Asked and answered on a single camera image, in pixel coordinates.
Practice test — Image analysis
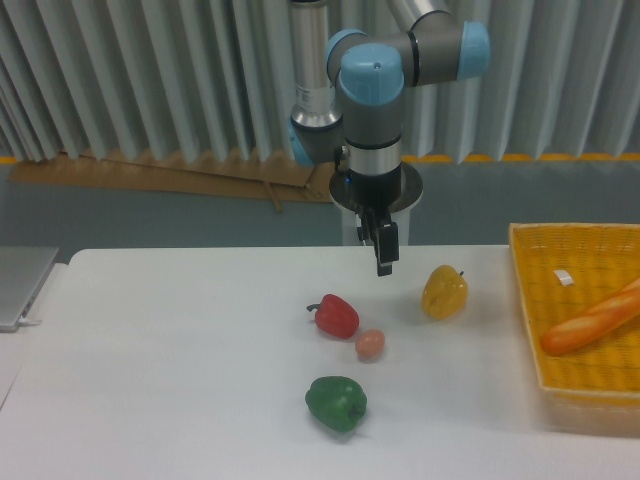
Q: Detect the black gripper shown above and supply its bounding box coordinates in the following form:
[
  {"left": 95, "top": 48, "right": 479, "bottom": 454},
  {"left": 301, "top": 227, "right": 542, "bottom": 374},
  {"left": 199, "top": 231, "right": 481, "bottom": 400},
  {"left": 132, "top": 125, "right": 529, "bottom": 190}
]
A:
[{"left": 347, "top": 166, "right": 401, "bottom": 276}]

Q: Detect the red bell pepper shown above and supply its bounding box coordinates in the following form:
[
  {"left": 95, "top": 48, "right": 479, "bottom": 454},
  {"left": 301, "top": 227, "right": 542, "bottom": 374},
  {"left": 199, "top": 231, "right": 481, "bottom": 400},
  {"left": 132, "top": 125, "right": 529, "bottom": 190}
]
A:
[{"left": 306, "top": 294, "right": 360, "bottom": 339}]

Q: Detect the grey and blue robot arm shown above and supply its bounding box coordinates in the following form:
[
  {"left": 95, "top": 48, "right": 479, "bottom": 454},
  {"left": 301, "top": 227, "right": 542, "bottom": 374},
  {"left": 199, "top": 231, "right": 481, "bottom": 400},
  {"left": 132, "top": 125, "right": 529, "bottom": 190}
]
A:
[{"left": 288, "top": 1, "right": 491, "bottom": 276}]

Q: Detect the yellow woven basket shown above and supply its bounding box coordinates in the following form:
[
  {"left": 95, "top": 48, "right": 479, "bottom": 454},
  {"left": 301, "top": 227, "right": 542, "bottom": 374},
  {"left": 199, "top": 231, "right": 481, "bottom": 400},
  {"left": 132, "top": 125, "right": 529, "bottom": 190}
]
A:
[{"left": 509, "top": 223, "right": 639, "bottom": 438}]

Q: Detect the yellow bell pepper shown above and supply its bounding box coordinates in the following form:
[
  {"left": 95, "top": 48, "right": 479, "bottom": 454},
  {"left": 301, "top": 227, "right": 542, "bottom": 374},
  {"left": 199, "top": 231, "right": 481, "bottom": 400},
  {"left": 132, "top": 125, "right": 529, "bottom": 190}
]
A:
[{"left": 421, "top": 265, "right": 469, "bottom": 320}]

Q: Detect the brown egg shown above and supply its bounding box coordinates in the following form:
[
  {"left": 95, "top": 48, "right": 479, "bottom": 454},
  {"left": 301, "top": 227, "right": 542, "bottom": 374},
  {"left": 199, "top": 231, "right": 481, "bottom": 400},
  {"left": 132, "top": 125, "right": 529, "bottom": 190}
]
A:
[{"left": 355, "top": 329, "right": 386, "bottom": 360}]

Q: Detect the brown cardboard sheet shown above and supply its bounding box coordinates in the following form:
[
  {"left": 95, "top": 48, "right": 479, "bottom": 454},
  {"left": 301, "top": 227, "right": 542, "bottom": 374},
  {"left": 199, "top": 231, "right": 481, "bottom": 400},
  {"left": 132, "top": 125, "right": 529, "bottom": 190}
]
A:
[{"left": 9, "top": 151, "right": 333, "bottom": 212}]

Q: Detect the green bell pepper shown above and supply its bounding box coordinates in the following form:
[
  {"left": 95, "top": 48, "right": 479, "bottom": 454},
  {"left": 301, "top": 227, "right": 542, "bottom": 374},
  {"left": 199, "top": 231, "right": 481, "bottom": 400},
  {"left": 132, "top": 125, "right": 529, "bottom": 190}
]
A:
[{"left": 304, "top": 376, "right": 368, "bottom": 433}]

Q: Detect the white label tag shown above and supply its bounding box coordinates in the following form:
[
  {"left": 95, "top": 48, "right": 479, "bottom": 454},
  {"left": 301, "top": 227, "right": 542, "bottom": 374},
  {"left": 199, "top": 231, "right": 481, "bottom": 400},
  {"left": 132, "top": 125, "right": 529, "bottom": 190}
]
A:
[{"left": 554, "top": 269, "right": 574, "bottom": 287}]

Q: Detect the orange baguette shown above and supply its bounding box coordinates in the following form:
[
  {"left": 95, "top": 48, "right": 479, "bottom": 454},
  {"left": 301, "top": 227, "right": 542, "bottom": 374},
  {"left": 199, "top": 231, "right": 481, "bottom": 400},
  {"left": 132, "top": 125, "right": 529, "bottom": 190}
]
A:
[{"left": 540, "top": 279, "right": 639, "bottom": 356}]

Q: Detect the white pleated curtain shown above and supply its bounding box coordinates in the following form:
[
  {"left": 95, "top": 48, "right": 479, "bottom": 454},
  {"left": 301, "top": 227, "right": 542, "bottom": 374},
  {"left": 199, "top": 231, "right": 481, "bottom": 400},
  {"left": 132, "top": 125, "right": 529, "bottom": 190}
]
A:
[{"left": 1, "top": 1, "right": 639, "bottom": 161}]

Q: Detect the silver laptop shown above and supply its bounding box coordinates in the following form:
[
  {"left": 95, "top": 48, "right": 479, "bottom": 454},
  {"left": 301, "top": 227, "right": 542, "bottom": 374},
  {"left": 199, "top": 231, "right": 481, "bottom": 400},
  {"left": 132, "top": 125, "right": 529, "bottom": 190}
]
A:
[{"left": 0, "top": 246, "right": 58, "bottom": 333}]

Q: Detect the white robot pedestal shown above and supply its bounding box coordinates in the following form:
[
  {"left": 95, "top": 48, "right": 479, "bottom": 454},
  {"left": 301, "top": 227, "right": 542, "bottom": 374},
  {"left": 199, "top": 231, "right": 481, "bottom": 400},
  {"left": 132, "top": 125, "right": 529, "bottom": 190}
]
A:
[{"left": 329, "top": 162, "right": 423, "bottom": 246}]

